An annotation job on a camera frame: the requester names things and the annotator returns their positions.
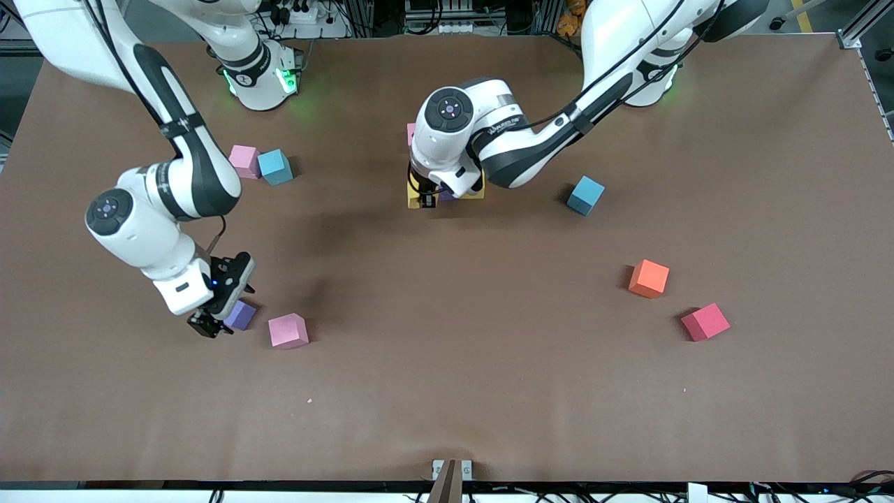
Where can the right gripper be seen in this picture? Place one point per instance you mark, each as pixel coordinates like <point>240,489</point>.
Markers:
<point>207,322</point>

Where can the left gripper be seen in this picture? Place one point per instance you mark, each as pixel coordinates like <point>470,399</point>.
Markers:
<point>424,187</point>

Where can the yellow foam cube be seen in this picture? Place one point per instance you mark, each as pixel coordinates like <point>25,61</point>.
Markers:
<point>413,195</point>
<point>478,191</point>

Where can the purple foam cube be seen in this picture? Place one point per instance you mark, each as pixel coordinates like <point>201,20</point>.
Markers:
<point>447,197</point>
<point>242,316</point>

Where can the pink foam cube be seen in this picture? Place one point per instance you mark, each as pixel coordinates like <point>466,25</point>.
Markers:
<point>244,161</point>
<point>411,133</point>
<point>288,330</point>

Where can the orange foam cube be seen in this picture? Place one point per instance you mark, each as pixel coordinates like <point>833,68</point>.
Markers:
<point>649,279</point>

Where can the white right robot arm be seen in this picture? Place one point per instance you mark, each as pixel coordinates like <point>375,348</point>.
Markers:
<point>140,237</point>

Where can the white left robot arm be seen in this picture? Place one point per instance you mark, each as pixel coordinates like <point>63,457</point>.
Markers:
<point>614,35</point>

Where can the brown paper table cover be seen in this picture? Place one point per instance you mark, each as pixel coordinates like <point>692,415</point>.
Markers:
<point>447,349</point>

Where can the blue foam cube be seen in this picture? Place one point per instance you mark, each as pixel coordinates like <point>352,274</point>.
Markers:
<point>585,195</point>
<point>275,167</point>

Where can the white electrical device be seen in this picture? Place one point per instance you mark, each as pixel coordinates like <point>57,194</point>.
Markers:
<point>454,28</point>

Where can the white power strip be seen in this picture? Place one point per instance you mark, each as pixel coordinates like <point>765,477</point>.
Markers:
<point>311,28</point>

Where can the orange snack bag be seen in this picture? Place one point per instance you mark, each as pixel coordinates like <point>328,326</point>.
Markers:
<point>569,24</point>

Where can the magenta foam cube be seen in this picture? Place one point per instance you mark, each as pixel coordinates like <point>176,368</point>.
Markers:
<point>707,321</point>

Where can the small metal bracket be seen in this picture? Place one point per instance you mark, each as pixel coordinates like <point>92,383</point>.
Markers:
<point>466,469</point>

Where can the brown post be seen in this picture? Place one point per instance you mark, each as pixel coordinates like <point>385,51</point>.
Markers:
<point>447,485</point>

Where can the aluminium frame profile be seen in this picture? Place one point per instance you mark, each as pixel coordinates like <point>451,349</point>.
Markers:
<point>866,24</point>
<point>8,31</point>

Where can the aluminium table side rail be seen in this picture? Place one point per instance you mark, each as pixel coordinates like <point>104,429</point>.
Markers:
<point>876,98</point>

